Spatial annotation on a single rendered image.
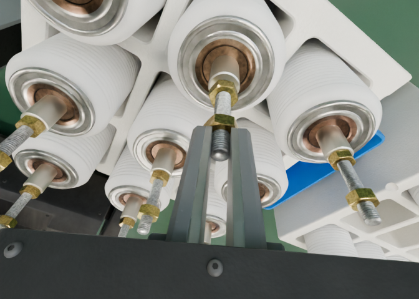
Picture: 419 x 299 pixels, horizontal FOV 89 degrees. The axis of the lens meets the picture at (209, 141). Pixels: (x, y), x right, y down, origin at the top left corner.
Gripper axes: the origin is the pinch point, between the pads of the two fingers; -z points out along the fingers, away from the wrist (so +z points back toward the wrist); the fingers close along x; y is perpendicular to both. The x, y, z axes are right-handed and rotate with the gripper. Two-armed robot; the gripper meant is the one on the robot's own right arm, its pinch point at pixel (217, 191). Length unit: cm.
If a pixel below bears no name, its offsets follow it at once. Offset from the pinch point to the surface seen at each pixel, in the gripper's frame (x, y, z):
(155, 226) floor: 25, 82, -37
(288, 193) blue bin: -17.1, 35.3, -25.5
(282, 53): -4.2, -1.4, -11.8
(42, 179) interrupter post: 21.0, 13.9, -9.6
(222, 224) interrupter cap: -1.3, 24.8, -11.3
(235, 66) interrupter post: -0.8, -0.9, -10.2
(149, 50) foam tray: 8.3, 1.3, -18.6
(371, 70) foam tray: -15.9, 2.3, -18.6
